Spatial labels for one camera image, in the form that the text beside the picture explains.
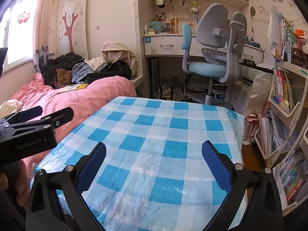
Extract pile of clothes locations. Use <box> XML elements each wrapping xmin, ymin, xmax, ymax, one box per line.
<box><xmin>41</xmin><ymin>42</ymin><xmax>137</xmax><ymax>89</ymax></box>

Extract clear plastic bag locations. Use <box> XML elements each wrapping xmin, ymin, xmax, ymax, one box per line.
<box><xmin>243</xmin><ymin>73</ymin><xmax>273</xmax><ymax>116</ymax></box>

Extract yellow book on bed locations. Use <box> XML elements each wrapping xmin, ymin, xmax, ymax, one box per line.
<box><xmin>57</xmin><ymin>84</ymin><xmax>88</xmax><ymax>93</ymax></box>

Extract person's left hand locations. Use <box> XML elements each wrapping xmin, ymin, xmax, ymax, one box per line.
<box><xmin>0</xmin><ymin>160</ymin><xmax>30</xmax><ymax>210</ymax></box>

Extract blue checkered tablecloth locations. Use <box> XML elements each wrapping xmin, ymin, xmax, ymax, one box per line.
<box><xmin>38</xmin><ymin>96</ymin><xmax>244</xmax><ymax>230</ymax></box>

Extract white desk with drawers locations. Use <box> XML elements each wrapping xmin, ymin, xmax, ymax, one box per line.
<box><xmin>141</xmin><ymin>0</ymin><xmax>265</xmax><ymax>66</ymax></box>

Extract grey blue office chair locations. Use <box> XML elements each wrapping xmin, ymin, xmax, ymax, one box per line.
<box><xmin>181</xmin><ymin>3</ymin><xmax>247</xmax><ymax>105</ymax></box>

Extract white bookshelf cart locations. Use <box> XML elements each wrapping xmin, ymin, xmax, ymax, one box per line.
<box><xmin>254</xmin><ymin>15</ymin><xmax>307</xmax><ymax>215</ymax></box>

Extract beige garment on bed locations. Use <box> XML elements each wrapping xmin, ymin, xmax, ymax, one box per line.
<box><xmin>0</xmin><ymin>99</ymin><xmax>23</xmax><ymax>119</ymax></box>

